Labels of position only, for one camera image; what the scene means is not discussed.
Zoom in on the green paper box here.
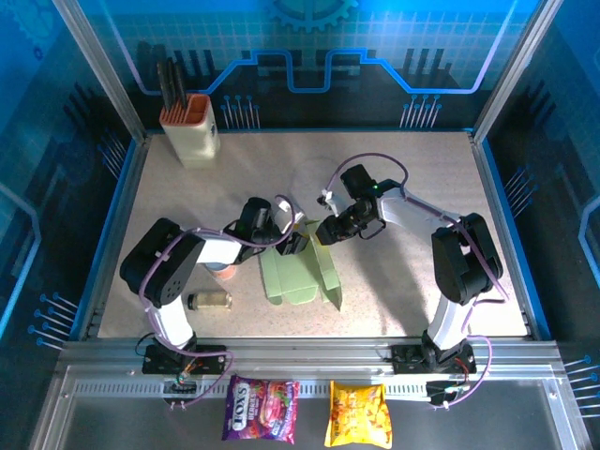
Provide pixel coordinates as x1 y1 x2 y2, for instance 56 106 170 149
258 218 344 313

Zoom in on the pink tin can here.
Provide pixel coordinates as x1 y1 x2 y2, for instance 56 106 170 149
205 262 238 282

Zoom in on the glass spice jar black cap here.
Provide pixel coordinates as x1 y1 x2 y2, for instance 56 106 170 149
187 290 234 311

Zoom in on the beige knife block orange top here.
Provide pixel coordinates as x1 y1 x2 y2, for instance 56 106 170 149
158 93 221 171

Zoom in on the purple Fox's candy bag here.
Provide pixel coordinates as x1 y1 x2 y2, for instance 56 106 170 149
221 373 301 445

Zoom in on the small circuit board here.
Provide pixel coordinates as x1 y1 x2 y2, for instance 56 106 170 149
426 380 470 405
171 367 198 393

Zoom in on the yellow snack bag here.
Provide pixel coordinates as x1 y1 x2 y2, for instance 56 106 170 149
323 380 393 450

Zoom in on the grey metal shelf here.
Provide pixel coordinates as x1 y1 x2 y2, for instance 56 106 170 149
27 365 592 450

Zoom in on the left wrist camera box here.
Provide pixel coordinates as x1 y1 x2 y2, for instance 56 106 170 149
274 194 307 233

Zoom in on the aluminium frame rail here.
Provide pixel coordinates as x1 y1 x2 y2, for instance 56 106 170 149
58 337 563 376

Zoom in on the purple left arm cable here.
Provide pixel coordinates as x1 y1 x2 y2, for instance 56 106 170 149
139 194 297 410

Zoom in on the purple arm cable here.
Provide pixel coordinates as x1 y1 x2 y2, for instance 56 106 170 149
325 152 510 412
139 194 297 410

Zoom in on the aluminium side rail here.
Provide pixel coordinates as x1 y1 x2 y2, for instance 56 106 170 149
471 133 540 338
77 135 151 341

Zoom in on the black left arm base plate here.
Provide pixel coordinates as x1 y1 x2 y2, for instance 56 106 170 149
142 344 229 375

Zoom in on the slotted aluminium cable duct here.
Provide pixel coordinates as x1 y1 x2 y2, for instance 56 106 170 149
72 380 435 398

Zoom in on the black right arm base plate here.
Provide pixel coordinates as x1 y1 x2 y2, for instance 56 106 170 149
391 344 477 375

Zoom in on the black knife handle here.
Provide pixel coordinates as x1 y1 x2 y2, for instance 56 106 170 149
166 58 179 108
157 60 170 110
174 63 188 107

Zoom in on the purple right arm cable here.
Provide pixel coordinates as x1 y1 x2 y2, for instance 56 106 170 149
325 152 510 412

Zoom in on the aluminium frame post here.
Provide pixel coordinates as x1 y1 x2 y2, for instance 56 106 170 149
50 0 149 142
471 0 566 142

